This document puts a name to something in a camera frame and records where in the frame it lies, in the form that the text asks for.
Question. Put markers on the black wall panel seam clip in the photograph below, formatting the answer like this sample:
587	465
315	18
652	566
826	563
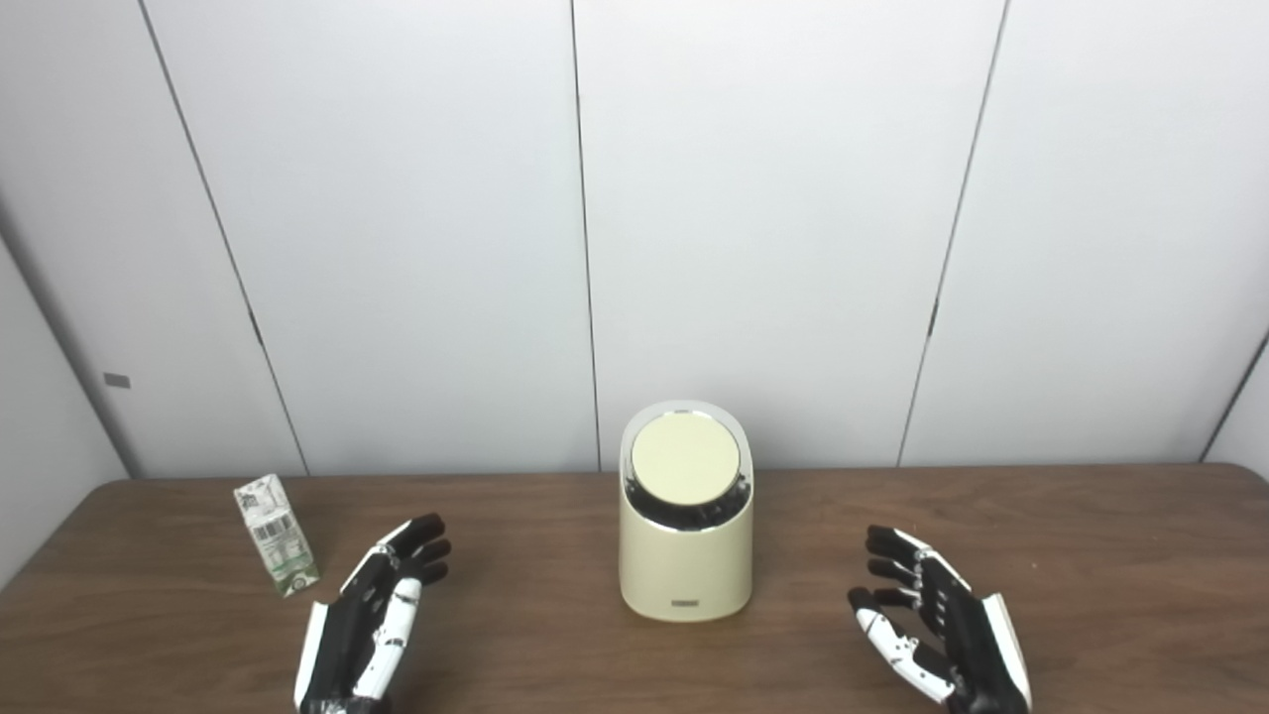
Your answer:
256	328
932	318

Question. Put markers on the cream-colored round bin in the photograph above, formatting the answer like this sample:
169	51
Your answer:
684	560

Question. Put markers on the small white green milk carton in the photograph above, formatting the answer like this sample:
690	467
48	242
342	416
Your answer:
278	540

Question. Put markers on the cream round bin lid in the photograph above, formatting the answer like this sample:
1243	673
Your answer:
685	458

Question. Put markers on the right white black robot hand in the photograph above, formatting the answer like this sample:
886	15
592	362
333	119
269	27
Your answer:
967	625

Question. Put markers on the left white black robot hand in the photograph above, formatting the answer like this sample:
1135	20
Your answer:
347	615

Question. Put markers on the small grey wall tag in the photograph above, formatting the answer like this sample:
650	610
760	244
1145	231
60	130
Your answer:
117	380

